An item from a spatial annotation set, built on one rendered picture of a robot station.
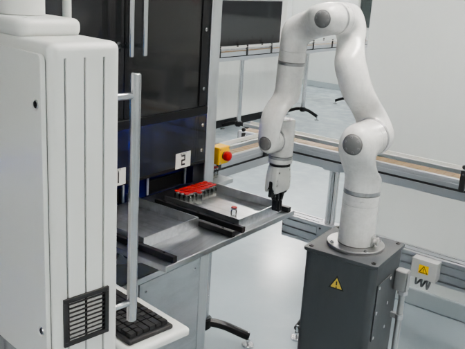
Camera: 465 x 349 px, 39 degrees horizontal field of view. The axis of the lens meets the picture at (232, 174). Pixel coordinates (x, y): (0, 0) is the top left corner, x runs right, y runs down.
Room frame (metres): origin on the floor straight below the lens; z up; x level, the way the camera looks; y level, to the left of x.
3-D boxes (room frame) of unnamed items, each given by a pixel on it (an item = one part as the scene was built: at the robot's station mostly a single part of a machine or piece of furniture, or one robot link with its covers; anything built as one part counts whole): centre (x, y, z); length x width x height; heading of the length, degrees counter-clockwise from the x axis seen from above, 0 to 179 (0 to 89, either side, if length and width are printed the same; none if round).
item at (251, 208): (2.29, 0.03, 0.90); 0.34 x 0.26 x 0.04; 53
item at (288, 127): (2.23, -0.16, 1.17); 0.09 x 0.08 x 0.13; 146
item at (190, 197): (2.35, 0.12, 0.90); 0.18 x 0.02 x 0.05; 143
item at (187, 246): (2.17, 0.16, 0.87); 0.70 x 0.48 x 0.02; 144
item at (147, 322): (1.63, 0.32, 0.82); 0.40 x 0.14 x 0.02; 46
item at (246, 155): (2.94, 0.01, 0.92); 0.69 x 0.16 x 0.16; 144
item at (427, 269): (2.72, -0.88, 0.50); 0.12 x 0.05 x 0.09; 54
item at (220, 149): (2.62, 0.06, 1.00); 0.08 x 0.07 x 0.07; 54
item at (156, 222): (2.08, 0.32, 0.90); 0.34 x 0.26 x 0.04; 54
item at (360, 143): (2.03, -0.41, 1.16); 0.19 x 0.12 x 0.24; 146
